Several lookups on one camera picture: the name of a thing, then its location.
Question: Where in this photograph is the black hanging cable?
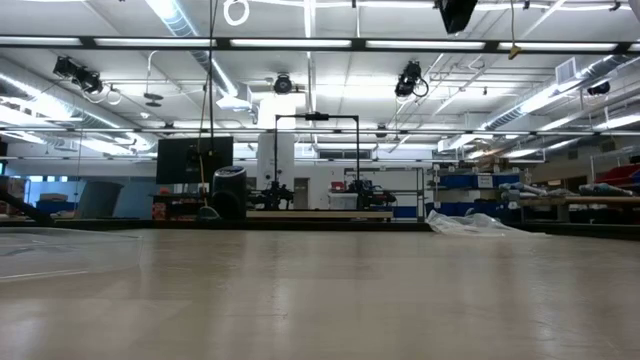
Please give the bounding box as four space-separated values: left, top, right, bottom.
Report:
208 0 216 169

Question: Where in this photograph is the black gantry frame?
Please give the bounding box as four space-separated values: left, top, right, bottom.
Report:
272 112 362 211

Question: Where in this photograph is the white ceiling box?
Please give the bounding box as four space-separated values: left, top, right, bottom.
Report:
215 94 252 112

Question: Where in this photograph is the black wall monitor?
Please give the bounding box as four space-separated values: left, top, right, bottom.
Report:
155 136 235 185

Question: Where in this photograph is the wooden work table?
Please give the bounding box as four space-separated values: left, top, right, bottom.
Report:
519 194 640 225

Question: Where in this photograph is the large silver duct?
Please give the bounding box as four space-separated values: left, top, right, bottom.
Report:
0 57 151 151

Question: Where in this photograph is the yellow cord with plug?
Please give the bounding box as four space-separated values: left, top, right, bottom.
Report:
507 0 524 61

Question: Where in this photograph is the spiral silver duct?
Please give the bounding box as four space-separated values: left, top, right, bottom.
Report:
144 0 241 97

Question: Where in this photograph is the wooden bench top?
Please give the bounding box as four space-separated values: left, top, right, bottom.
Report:
244 209 395 221

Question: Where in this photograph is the clear zip plastic bag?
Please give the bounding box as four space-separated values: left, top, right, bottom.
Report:
425 209 516 238

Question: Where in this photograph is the long silver duct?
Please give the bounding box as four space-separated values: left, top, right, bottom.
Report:
482 53 640 132

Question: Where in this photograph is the gray cloth bundle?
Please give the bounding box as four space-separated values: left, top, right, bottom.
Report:
499 182 551 197
579 183 634 197

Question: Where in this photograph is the blue storage bin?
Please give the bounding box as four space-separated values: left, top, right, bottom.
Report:
439 173 480 190
492 173 522 189

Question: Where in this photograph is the gray trash bin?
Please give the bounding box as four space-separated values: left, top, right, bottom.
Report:
75 180 125 219

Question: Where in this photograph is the white air vent grille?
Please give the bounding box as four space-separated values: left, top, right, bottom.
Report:
554 57 580 87

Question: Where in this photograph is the red plastic bin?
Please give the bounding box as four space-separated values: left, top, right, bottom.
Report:
593 163 640 187

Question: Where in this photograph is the white cable ring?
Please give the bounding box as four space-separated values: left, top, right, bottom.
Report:
223 0 250 27

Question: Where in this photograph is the black ceiling camera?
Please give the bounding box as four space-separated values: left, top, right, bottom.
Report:
52 55 105 96
393 60 430 99
272 73 295 96

